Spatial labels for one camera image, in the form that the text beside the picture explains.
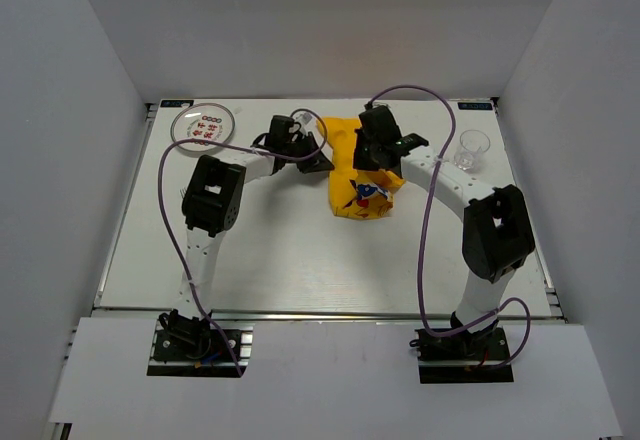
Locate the right blue table label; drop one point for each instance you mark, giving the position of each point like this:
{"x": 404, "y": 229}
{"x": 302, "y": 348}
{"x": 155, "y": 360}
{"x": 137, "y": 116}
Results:
{"x": 475, "y": 106}

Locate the left blue table label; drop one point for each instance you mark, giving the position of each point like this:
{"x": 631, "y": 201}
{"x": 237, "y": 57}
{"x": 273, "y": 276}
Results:
{"x": 174, "y": 103}

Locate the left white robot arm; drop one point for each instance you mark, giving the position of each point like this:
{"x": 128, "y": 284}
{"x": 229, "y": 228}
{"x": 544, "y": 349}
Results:
{"x": 212, "y": 200}

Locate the round patterned plate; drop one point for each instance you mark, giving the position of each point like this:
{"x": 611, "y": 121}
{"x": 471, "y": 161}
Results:
{"x": 207, "y": 124}

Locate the yellow Pikachu cloth placemat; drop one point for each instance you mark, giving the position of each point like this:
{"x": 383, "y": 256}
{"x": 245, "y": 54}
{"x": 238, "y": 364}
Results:
{"x": 352, "y": 193}

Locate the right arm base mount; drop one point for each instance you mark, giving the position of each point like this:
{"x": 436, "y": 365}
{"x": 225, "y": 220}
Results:
{"x": 465, "y": 358}

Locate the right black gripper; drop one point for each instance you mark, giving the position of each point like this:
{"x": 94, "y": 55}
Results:
{"x": 359, "y": 162}

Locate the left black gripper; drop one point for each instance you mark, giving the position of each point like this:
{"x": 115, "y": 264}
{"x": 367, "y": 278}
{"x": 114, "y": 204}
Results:
{"x": 317, "y": 163}

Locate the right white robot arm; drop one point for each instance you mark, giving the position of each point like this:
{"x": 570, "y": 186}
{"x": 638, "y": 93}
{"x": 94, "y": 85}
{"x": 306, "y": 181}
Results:
{"x": 497, "y": 236}

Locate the blue table label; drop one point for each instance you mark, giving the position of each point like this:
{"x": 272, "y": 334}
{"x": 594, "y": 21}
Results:
{"x": 174, "y": 103}
{"x": 475, "y": 106}

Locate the clear drinking glass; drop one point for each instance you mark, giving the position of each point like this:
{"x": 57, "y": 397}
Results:
{"x": 472, "y": 146}

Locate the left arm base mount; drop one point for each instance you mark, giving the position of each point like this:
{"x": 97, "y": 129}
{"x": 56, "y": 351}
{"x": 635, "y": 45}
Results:
{"x": 185, "y": 347}

